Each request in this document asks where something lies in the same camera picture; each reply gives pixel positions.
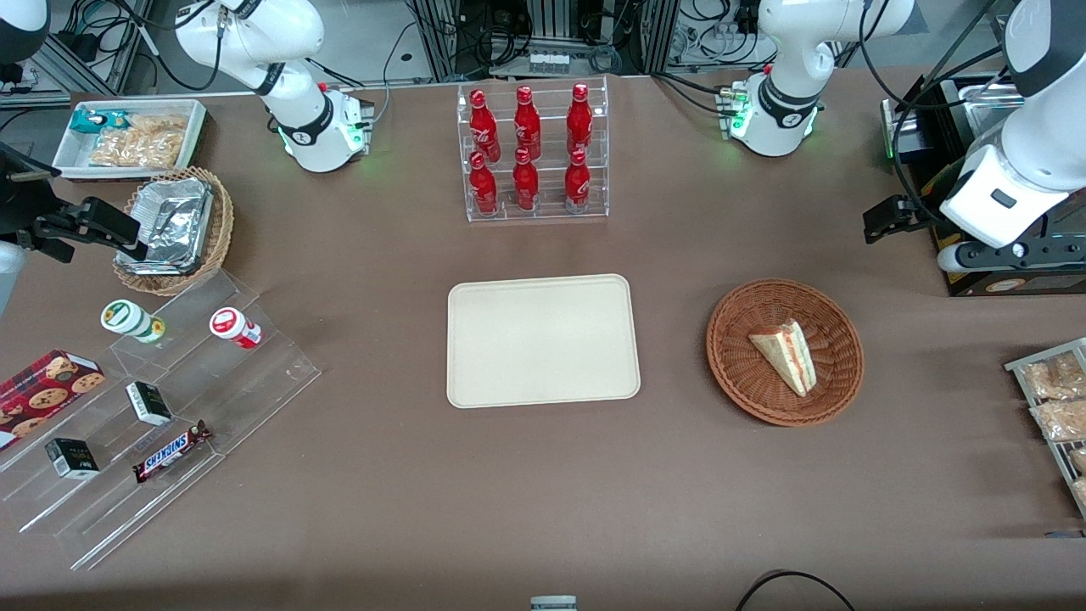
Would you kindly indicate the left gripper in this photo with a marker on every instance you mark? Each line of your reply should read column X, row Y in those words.
column 920, row 209

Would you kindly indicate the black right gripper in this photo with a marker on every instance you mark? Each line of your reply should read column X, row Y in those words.
column 19, row 206

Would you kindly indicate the triangular sandwich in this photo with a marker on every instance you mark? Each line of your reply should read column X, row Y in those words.
column 789, row 356

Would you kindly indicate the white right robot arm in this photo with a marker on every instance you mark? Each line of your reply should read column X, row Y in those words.
column 293, row 51

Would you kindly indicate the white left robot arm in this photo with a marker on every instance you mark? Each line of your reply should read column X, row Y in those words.
column 785, row 59

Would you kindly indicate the white rectangular snack tray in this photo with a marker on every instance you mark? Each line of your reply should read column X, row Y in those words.
column 68, row 161

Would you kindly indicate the light wicker basket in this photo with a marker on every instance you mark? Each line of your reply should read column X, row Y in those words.
column 222, row 221

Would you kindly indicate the brown wicker basket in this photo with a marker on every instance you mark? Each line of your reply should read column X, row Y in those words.
column 747, row 373

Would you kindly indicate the beige plastic tray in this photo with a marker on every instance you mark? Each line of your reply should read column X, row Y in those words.
column 543, row 339

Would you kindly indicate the aluminium foil container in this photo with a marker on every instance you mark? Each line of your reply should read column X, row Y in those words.
column 174, row 221

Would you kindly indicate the clear bag of chips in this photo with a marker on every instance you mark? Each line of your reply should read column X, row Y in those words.
column 140, row 142

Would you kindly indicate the green capped white cup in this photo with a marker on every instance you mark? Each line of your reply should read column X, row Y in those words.
column 127, row 318

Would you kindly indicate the black food warmer cabinet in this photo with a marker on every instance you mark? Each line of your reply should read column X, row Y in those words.
column 933, row 127

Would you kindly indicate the teal snack packet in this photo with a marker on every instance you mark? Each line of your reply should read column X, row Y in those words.
column 93, row 120

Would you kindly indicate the steel warmer pan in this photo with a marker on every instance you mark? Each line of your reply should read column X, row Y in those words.
column 988, row 93

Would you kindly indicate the red cookie box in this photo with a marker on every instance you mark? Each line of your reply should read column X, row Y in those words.
column 47, row 386

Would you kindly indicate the red capped white cup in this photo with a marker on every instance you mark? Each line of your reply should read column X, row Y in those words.
column 233, row 326

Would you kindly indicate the small black box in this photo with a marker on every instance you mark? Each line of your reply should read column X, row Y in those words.
column 72, row 458
column 148, row 403

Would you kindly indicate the clear acrylic stepped shelf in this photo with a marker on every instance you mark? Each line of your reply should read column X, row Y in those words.
column 254, row 382

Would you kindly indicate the clear bag of pastry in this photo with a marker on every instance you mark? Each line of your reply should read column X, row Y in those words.
column 1060, row 420
column 1081, row 492
column 1052, row 378
column 1079, row 460

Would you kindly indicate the Snickers chocolate bar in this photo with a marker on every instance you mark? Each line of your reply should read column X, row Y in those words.
column 170, row 452

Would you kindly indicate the red cola bottle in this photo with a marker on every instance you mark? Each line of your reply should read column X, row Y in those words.
column 525, row 182
column 484, row 127
column 527, row 123
column 484, row 187
column 579, row 119
column 578, row 182

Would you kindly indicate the clear acrylic bottle rack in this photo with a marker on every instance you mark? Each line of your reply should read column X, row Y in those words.
column 551, row 110

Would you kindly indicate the white power strip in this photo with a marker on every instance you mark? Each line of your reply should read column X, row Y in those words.
column 549, row 63

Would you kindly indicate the small grey device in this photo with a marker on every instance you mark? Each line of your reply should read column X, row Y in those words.
column 553, row 603

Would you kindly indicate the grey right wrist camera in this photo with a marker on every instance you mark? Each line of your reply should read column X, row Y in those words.
column 8, row 276

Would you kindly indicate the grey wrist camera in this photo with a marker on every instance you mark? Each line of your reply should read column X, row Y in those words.
column 8, row 276
column 1018, row 254

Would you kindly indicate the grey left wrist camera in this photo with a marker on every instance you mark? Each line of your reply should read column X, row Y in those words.
column 1018, row 254

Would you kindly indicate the aluminium frame rail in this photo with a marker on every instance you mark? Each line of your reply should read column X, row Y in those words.
column 85, row 51

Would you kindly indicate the aluminium frame post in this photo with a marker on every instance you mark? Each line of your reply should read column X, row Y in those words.
column 657, row 34
column 441, row 38

